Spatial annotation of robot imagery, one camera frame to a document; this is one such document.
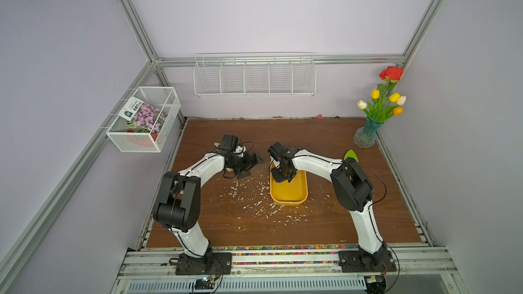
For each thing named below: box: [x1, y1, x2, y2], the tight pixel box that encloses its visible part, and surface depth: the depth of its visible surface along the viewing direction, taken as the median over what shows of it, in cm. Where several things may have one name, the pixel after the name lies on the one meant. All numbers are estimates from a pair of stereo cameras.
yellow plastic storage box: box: [269, 161, 309, 206], surface depth 91 cm
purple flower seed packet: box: [117, 96, 168, 135], surface depth 75 cm
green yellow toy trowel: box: [343, 149, 359, 164], surface depth 107 cm
